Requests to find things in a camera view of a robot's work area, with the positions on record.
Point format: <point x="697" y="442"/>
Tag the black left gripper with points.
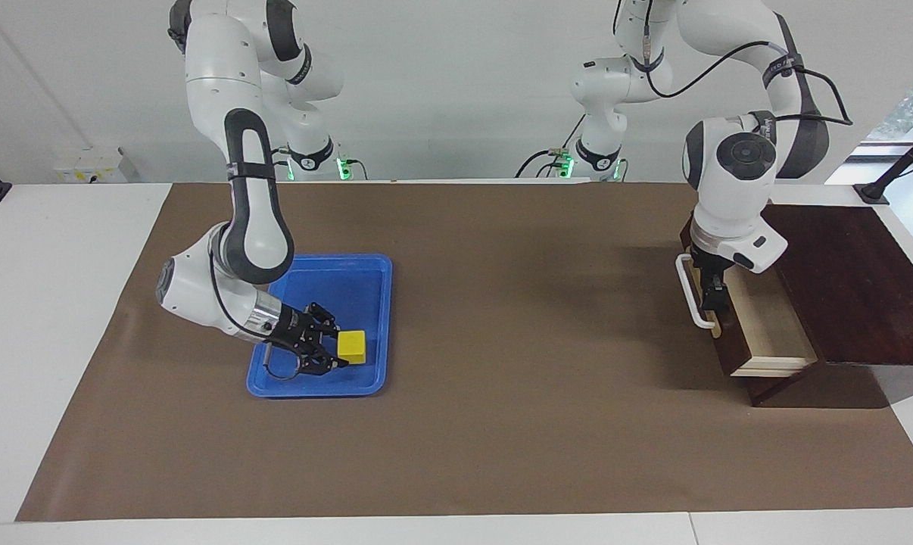
<point x="710" y="265"/>

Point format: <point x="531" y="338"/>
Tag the blue plastic tray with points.
<point x="366" y="288"/>

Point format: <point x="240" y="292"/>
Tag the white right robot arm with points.
<point x="252" y="227"/>

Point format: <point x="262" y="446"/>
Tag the yellow cube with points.
<point x="352" y="347"/>

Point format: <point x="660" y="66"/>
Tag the window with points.
<point x="911" y="106"/>

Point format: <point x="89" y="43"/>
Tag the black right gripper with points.
<point x="291" y="329"/>

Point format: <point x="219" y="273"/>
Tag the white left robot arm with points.
<point x="729" y="197"/>

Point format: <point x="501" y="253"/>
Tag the white wall socket box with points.
<point x="89" y="165"/>

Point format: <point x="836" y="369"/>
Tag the black clamp stand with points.
<point x="899" y="170"/>

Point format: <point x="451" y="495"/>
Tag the brown table mat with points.
<point x="502" y="424"/>

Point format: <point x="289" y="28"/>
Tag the dark brown wooden cabinet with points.
<point x="865" y="288"/>

